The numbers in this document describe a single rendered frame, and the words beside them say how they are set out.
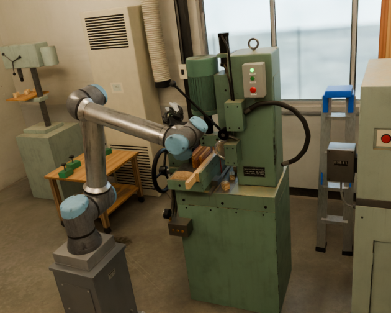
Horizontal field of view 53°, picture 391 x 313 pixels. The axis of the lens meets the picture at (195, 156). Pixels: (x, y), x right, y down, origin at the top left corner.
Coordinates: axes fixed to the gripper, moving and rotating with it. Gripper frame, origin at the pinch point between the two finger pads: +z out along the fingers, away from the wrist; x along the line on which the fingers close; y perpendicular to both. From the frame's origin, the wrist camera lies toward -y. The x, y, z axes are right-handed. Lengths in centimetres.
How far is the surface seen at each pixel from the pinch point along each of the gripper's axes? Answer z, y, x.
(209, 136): -1.9, -29.9, 8.9
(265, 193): -41, -53, 2
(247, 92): -11.6, -20.3, -30.9
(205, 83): 8.4, -11.6, -14.7
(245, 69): -6.4, -14.1, -38.3
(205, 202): -32, -37, 31
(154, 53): 144, -40, 52
